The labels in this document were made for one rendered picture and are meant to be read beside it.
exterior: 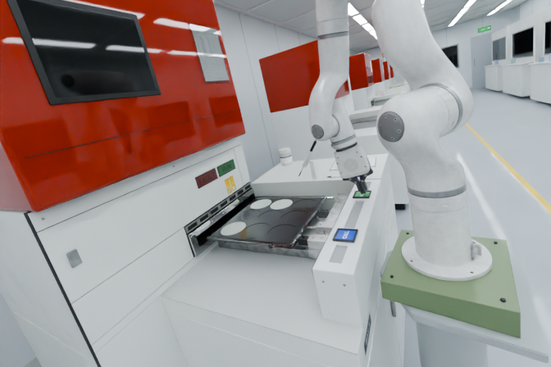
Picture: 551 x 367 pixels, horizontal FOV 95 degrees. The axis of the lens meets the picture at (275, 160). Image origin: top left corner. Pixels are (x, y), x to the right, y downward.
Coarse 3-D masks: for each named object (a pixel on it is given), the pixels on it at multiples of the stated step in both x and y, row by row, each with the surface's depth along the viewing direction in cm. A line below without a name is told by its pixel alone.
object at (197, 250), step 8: (248, 192) 126; (240, 200) 120; (224, 208) 110; (232, 208) 114; (216, 216) 105; (200, 224) 99; (208, 224) 101; (192, 232) 94; (200, 232) 97; (192, 240) 93; (192, 248) 94; (200, 248) 96
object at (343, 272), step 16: (352, 192) 93; (352, 208) 81; (368, 208) 78; (384, 208) 99; (336, 224) 73; (352, 224) 72; (368, 224) 70; (368, 240) 69; (320, 256) 61; (336, 256) 60; (352, 256) 58; (368, 256) 67; (320, 272) 56; (336, 272) 55; (352, 272) 53; (368, 272) 65; (320, 288) 58; (336, 288) 56; (352, 288) 54; (368, 288) 64; (320, 304) 59; (336, 304) 57; (352, 304) 55; (336, 320) 59; (352, 320) 56
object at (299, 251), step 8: (232, 248) 100; (240, 248) 98; (248, 248) 95; (256, 248) 94; (264, 248) 92; (272, 248) 90; (280, 248) 88; (296, 248) 85; (304, 248) 84; (304, 256) 84
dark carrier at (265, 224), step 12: (300, 204) 107; (312, 204) 105; (240, 216) 109; (252, 216) 106; (264, 216) 103; (276, 216) 101; (288, 216) 99; (300, 216) 96; (252, 228) 96; (264, 228) 94; (276, 228) 92; (288, 228) 90; (300, 228) 88; (252, 240) 87; (264, 240) 85; (276, 240) 84; (288, 240) 82
